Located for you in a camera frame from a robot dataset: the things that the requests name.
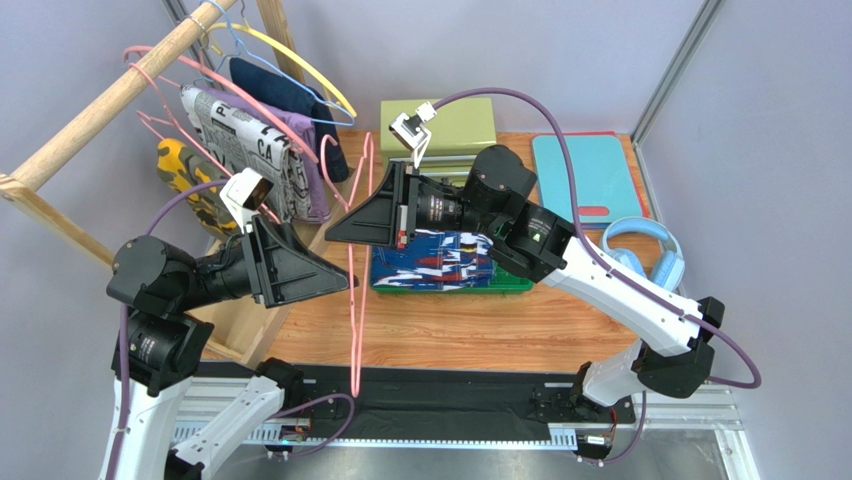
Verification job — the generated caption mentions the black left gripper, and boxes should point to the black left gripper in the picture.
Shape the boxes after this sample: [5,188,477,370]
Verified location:
[176,210,360,308]

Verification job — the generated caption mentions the pink wire hanger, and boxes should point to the pink wire hanger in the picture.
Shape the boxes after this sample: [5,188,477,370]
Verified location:
[319,131,375,399]

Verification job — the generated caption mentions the blue white patterned trousers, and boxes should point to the blue white patterned trousers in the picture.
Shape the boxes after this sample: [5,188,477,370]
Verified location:
[370,230,497,292]

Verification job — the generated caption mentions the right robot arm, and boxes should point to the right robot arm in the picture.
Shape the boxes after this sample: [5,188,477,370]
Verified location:
[325,145,724,407]

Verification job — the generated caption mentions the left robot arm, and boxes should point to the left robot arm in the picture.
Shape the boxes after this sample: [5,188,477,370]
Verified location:
[101,215,353,479]

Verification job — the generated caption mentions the purple trousers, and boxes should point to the purple trousers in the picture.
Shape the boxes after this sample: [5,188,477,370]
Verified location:
[201,87,330,224]

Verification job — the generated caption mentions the newspaper print trousers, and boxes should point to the newspaper print trousers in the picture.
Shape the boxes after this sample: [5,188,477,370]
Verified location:
[180,84,312,221]

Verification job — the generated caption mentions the camouflage trousers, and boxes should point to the camouflage trousers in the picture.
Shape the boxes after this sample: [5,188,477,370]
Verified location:
[157,138,274,242]

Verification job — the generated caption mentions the pink hanger with newspaper trousers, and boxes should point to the pink hanger with newspaper trousers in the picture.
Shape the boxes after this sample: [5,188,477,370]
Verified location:
[123,45,320,165]

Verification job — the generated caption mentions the yellow hanger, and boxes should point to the yellow hanger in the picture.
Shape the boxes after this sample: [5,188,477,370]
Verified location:
[208,22,358,125]

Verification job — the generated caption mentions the green mini drawer chest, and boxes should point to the green mini drawer chest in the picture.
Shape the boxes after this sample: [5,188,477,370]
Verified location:
[380,97,496,186]

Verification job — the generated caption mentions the green plastic tray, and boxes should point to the green plastic tray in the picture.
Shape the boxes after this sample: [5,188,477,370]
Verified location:
[369,248,532,294]

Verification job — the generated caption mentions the dark blue jeans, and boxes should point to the dark blue jeans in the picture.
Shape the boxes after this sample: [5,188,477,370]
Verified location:
[229,57,339,149]

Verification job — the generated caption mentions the light blue cutting board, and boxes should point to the light blue cutting board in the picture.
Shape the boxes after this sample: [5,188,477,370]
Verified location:
[531,134,646,229]

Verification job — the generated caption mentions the wooden clothes rack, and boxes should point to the wooden clothes rack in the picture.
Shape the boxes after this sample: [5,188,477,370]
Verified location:
[1,1,293,366]

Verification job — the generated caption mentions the light blue headphones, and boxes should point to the light blue headphones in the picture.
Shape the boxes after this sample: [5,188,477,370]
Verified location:
[600,216,686,293]

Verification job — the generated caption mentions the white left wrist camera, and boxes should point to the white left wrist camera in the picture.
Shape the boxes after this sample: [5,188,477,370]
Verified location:
[219,168,273,233]

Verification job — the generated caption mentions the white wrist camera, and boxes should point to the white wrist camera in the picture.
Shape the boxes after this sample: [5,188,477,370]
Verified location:
[389,101,437,169]
[219,168,273,233]

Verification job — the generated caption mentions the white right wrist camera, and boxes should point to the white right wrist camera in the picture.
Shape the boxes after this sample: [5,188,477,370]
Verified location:
[389,101,437,169]

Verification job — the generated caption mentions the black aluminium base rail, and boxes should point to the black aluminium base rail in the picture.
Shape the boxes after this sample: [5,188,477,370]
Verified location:
[136,359,743,461]

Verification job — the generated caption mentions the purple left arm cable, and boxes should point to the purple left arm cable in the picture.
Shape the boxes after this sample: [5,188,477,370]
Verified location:
[105,178,357,480]

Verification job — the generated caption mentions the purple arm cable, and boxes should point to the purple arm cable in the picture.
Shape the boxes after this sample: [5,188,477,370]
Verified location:
[105,178,357,480]
[432,87,762,467]

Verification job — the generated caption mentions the blue wire hanger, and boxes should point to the blue wire hanger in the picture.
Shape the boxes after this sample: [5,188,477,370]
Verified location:
[198,1,357,127]

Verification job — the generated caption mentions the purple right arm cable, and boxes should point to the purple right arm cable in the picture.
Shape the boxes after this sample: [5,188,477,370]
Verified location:
[432,87,762,467]

